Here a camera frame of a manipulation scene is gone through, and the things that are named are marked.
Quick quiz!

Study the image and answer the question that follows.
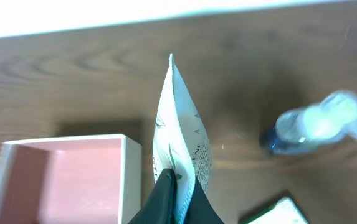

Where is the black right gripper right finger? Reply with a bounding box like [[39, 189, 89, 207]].
[[184, 179, 224, 224]]

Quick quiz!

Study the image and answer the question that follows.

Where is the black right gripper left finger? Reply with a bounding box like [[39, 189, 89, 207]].
[[128, 169, 177, 224]]

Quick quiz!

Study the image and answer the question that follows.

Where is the white Pantene tube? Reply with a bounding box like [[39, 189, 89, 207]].
[[153, 55, 211, 223]]

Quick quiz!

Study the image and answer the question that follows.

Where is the green white soap box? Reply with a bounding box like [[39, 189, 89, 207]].
[[238, 190, 311, 224]]

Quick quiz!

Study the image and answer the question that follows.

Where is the white box pink interior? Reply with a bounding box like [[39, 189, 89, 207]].
[[0, 134, 142, 224]]

